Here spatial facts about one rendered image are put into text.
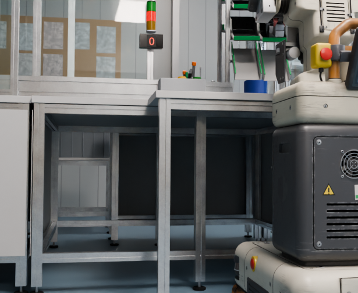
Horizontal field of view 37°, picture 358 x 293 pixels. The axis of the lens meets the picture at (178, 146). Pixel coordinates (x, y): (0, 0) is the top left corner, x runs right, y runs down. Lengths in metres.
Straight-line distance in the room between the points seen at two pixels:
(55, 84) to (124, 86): 0.31
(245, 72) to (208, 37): 3.60
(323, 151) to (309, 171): 0.07
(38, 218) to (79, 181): 3.63
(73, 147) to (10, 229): 2.14
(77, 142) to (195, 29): 2.42
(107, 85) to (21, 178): 0.56
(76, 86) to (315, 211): 1.33
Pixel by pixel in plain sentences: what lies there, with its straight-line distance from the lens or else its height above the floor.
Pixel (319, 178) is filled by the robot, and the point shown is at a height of 0.53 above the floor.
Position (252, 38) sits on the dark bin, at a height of 1.20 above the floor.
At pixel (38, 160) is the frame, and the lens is 2.41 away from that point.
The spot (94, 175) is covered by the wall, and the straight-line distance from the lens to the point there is 6.02.
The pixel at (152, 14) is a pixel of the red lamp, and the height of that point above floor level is 1.34.
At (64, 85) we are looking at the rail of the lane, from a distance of 2.49.
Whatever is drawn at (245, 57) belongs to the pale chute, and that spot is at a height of 1.13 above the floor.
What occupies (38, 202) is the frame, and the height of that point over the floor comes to 0.40.
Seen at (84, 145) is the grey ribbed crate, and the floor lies 0.72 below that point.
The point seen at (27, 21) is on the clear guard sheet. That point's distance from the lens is 3.80.
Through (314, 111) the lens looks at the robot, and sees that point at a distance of 1.57.
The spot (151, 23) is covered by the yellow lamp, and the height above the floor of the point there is 1.29.
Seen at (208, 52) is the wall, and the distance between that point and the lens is 6.29.
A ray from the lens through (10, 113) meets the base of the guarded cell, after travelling 2.43.
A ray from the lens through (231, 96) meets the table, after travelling 2.17.
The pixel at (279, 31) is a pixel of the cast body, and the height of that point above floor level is 1.24.
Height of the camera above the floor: 0.57
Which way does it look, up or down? 2 degrees up
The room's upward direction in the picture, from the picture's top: straight up
